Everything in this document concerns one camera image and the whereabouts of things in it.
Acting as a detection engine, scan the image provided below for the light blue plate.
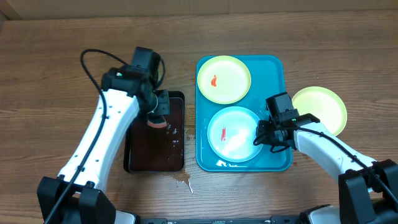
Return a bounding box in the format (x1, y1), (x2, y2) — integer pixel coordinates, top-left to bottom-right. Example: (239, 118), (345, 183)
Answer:
(207, 106), (262, 162)

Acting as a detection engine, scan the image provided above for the yellow-green plate bottom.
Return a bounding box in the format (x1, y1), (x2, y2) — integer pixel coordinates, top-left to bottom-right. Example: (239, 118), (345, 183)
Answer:
(292, 86), (348, 136)

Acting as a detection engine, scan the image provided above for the yellow-green plate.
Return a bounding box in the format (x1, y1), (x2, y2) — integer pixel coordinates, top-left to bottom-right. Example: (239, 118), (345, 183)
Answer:
(197, 55), (251, 105)
(292, 86), (348, 136)

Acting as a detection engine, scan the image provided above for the yellow-green plate top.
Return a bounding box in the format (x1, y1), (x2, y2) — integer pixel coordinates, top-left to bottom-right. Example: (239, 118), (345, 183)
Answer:
(197, 55), (251, 105)

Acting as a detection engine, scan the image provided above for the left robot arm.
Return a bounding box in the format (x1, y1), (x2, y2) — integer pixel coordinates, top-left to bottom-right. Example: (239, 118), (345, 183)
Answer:
(37, 47), (170, 224)

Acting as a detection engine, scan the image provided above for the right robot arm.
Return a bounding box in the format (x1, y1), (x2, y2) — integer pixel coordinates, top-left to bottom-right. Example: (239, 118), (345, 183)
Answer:
(253, 92), (397, 224)

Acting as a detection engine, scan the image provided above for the black rectangular water tray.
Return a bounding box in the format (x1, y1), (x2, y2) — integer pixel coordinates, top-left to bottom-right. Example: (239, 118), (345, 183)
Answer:
(123, 91), (185, 172)

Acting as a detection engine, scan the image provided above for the teal plastic serving tray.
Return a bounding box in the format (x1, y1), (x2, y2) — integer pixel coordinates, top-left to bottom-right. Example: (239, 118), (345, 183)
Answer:
(195, 55), (293, 172)

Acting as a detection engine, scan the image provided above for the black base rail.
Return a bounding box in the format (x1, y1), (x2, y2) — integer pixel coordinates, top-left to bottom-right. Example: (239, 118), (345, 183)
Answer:
(133, 215), (306, 224)

